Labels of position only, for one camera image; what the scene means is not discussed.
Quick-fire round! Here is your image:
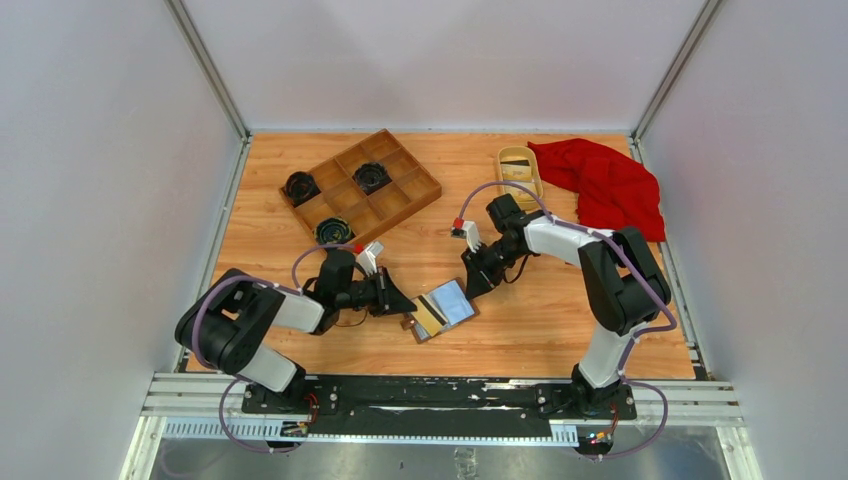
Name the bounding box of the brown wooden compartment tray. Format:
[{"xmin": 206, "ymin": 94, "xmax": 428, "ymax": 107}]
[{"xmin": 279, "ymin": 129, "xmax": 442, "ymax": 245}]

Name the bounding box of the black coiled cable upper right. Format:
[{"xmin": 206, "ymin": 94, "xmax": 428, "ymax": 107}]
[{"xmin": 352, "ymin": 161, "xmax": 392, "ymax": 195}]

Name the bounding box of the gold credit card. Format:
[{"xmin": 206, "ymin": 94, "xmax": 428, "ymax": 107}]
[{"xmin": 414, "ymin": 295, "xmax": 448, "ymax": 337}]

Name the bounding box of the black coiled cable lower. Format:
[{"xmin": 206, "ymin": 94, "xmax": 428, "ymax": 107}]
[{"xmin": 314, "ymin": 217, "xmax": 356, "ymax": 248}]

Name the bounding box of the right aluminium corner post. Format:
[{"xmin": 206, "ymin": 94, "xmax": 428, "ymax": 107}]
[{"xmin": 631, "ymin": 0, "xmax": 725, "ymax": 143}]

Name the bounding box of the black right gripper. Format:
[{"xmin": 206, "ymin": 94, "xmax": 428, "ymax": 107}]
[{"xmin": 461, "ymin": 239, "xmax": 526, "ymax": 301}]

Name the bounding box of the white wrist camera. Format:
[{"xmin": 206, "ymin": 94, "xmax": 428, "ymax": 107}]
[
  {"xmin": 450, "ymin": 217, "xmax": 482, "ymax": 252},
  {"xmin": 356, "ymin": 240, "xmax": 384, "ymax": 277}
]

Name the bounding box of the black coiled cable upper left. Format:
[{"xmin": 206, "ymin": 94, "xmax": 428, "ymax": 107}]
[{"xmin": 284, "ymin": 171, "xmax": 323, "ymax": 206}]

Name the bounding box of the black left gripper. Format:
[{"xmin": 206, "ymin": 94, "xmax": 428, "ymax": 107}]
[{"xmin": 336, "ymin": 266, "xmax": 417, "ymax": 317}]

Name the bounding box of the slotted cable duct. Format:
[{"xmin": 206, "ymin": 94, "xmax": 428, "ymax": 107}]
[{"xmin": 162, "ymin": 417, "xmax": 579, "ymax": 447}]

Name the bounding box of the aluminium corner post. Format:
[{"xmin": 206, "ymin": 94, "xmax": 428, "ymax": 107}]
[
  {"xmin": 631, "ymin": 0, "xmax": 725, "ymax": 143},
  {"xmin": 164, "ymin": 0, "xmax": 250, "ymax": 143}
]

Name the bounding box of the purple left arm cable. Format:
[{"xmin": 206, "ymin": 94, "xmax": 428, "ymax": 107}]
[{"xmin": 190, "ymin": 243, "xmax": 366, "ymax": 455}]

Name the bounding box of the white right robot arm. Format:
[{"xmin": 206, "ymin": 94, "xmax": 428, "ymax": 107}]
[{"xmin": 451, "ymin": 194, "xmax": 671, "ymax": 418}]

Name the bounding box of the red cloth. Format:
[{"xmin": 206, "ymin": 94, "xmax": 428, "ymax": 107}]
[{"xmin": 527, "ymin": 138, "xmax": 666, "ymax": 243}]

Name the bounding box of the brown leather card holder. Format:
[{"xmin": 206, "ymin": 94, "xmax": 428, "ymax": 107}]
[{"xmin": 400, "ymin": 277, "xmax": 480, "ymax": 344}]

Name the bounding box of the black coiled cable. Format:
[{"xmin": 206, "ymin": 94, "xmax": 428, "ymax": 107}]
[
  {"xmin": 352, "ymin": 161, "xmax": 392, "ymax": 195},
  {"xmin": 314, "ymin": 217, "xmax": 356, "ymax": 248},
  {"xmin": 284, "ymin": 171, "xmax": 323, "ymax": 206}
]

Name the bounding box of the left aluminium corner post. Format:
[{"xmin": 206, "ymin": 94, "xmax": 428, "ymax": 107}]
[{"xmin": 164, "ymin": 0, "xmax": 250, "ymax": 143}]

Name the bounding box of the aluminium table edge rail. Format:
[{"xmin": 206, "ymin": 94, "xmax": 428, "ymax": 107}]
[{"xmin": 173, "ymin": 135, "xmax": 253, "ymax": 372}]

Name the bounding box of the gold card in tray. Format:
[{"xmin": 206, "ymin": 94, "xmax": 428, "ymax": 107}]
[{"xmin": 500, "ymin": 159, "xmax": 535, "ymax": 184}]

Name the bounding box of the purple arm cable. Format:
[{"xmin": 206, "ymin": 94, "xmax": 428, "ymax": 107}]
[
  {"xmin": 455, "ymin": 180, "xmax": 678, "ymax": 462},
  {"xmin": 190, "ymin": 243, "xmax": 366, "ymax": 455}
]

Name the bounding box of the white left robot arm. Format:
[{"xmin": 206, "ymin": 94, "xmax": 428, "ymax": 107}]
[{"xmin": 174, "ymin": 242, "xmax": 417, "ymax": 413}]

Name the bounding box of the beige oval tray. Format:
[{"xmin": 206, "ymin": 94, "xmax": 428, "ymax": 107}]
[{"xmin": 495, "ymin": 146, "xmax": 543, "ymax": 211}]

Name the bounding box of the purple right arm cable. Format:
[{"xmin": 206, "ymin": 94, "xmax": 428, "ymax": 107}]
[{"xmin": 455, "ymin": 180, "xmax": 678, "ymax": 462}]

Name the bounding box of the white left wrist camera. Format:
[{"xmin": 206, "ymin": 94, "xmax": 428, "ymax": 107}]
[{"xmin": 356, "ymin": 240, "xmax": 384, "ymax": 277}]

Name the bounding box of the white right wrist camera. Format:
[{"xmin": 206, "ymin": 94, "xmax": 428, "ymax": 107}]
[{"xmin": 450, "ymin": 217, "xmax": 482, "ymax": 252}]

